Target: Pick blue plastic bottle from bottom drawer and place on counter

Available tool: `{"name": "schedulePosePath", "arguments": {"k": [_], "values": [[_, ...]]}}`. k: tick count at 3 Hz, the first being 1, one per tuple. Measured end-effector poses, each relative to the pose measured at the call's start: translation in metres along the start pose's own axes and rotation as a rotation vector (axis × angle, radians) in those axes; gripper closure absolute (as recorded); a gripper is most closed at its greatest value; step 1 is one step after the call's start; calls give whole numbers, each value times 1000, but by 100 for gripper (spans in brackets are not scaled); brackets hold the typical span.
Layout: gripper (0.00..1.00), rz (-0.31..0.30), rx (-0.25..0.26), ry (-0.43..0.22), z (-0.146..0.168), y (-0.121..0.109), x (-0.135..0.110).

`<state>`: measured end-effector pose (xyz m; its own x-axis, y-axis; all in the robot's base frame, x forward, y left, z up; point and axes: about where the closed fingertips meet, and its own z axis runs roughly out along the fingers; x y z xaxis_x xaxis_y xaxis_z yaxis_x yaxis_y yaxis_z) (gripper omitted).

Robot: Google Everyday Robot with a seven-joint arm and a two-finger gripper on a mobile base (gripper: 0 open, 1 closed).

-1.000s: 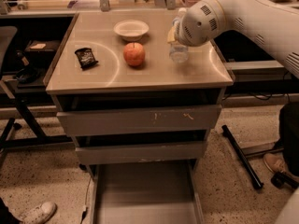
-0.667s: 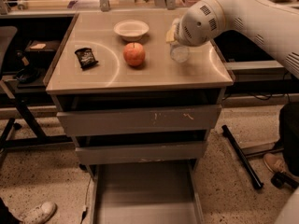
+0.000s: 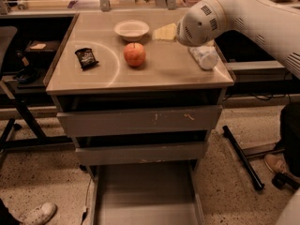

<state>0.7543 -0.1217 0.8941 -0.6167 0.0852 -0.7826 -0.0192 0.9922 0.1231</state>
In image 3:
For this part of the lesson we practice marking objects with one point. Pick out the clear plastic water bottle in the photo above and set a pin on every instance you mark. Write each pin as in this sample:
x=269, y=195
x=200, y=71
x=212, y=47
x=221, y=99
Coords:
x=205, y=56

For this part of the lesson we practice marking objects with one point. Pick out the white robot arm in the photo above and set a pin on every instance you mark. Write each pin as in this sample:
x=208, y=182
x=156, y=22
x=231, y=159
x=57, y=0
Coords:
x=273, y=27

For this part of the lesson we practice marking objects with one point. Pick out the grey drawer cabinet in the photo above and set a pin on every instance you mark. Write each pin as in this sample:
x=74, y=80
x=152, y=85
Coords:
x=168, y=78

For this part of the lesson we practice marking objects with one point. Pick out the middle drawer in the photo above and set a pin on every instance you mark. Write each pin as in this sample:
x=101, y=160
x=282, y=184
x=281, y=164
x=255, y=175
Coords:
x=141, y=153

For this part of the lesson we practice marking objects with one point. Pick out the drawer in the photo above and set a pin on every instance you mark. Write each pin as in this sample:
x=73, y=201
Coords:
x=139, y=121
x=146, y=194
x=141, y=153

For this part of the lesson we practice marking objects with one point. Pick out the top drawer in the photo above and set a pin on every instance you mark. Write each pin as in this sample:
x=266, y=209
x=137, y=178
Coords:
x=139, y=121

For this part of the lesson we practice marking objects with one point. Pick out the bottom drawer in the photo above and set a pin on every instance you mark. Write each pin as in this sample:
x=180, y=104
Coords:
x=146, y=194

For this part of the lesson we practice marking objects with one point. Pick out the white bowl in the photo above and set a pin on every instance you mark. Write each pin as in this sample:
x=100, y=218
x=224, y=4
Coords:
x=131, y=30

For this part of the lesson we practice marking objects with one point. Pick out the red apple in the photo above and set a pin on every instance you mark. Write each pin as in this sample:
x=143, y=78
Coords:
x=134, y=54

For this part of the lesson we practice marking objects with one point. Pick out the black snack packet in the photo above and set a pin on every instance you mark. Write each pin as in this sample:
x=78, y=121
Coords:
x=86, y=58

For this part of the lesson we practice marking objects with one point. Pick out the black table leg bar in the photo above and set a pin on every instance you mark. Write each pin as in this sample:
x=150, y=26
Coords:
x=256, y=181

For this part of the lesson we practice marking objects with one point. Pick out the black box on shelf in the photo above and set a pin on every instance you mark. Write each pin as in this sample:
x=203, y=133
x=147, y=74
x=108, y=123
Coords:
x=39, y=49

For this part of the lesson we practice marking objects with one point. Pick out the brown shoe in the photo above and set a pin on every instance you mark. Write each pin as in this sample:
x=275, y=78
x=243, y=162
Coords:
x=277, y=164

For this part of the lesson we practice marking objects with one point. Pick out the white sneaker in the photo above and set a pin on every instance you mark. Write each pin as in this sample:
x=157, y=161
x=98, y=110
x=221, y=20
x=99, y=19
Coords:
x=39, y=215

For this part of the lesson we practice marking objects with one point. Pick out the black desk frame left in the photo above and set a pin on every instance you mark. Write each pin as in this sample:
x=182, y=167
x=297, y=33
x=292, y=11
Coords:
x=41, y=140

